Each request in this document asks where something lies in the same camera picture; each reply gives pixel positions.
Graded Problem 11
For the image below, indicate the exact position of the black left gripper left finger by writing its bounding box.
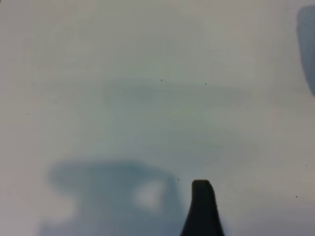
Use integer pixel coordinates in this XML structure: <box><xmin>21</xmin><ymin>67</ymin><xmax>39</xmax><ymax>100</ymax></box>
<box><xmin>181</xmin><ymin>179</ymin><xmax>218</xmax><ymax>236</ymax></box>

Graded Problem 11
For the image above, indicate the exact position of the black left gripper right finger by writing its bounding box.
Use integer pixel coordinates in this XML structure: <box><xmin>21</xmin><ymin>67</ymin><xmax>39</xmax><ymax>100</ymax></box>
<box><xmin>208</xmin><ymin>180</ymin><xmax>226</xmax><ymax>236</ymax></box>

